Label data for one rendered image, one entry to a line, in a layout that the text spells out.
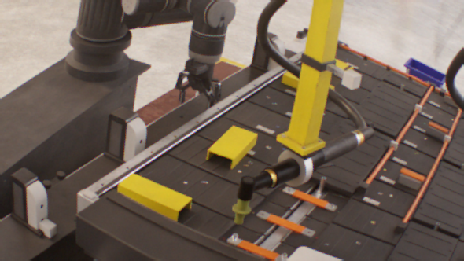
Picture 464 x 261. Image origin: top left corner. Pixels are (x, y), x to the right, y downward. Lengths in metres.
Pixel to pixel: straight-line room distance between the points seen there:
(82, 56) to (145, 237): 1.17
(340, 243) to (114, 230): 0.56
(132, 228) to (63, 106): 0.93
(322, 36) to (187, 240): 0.50
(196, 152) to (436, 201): 0.71
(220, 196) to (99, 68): 0.85
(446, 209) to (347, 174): 0.36
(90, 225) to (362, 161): 0.91
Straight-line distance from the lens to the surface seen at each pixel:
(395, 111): 2.56
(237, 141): 2.06
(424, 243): 1.88
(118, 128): 2.15
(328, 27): 1.60
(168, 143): 2.09
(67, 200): 1.99
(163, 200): 1.77
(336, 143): 1.88
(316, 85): 1.65
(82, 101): 2.45
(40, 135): 2.23
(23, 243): 1.81
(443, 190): 2.16
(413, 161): 2.27
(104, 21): 2.52
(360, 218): 1.92
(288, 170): 1.73
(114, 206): 1.60
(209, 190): 1.90
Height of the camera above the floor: 2.00
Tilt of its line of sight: 27 degrees down
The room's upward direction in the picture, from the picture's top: 11 degrees clockwise
